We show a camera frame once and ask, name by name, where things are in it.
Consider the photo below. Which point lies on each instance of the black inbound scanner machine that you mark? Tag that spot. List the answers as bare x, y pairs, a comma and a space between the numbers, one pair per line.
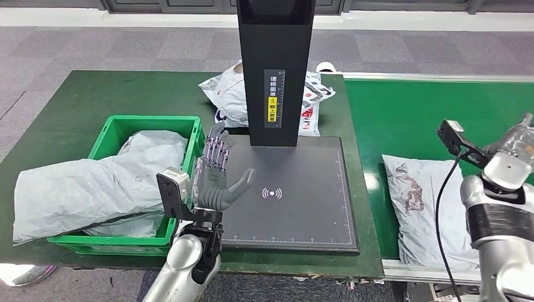
275, 104

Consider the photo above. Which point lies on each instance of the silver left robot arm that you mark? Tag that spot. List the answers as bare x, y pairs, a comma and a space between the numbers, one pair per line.
183, 262

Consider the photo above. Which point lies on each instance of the green plastic crate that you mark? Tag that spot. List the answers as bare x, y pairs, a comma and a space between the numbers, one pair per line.
125, 125

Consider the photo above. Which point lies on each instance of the white printed plastic bag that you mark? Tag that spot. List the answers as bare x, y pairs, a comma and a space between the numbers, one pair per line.
225, 96

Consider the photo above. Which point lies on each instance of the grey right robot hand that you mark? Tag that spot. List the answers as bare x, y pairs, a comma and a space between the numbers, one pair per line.
519, 139

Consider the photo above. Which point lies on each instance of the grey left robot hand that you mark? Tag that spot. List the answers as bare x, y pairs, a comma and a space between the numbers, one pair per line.
210, 191

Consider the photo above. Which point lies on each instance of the green conveyor belt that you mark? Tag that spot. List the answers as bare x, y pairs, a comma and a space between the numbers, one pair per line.
417, 116

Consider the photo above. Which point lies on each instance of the white roll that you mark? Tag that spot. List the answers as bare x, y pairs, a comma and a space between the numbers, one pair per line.
325, 66

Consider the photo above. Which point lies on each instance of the black yellow ruler label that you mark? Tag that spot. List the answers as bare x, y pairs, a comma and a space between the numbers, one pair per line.
273, 110

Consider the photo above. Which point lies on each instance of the round metal floor base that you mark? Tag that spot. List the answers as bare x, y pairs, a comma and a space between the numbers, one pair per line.
25, 275

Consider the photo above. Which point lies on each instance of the grey plastic mailer parcel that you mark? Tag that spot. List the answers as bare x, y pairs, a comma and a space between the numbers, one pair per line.
425, 208
158, 150
75, 196

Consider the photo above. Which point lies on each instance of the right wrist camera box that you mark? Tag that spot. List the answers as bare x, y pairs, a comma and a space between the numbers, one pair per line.
454, 137

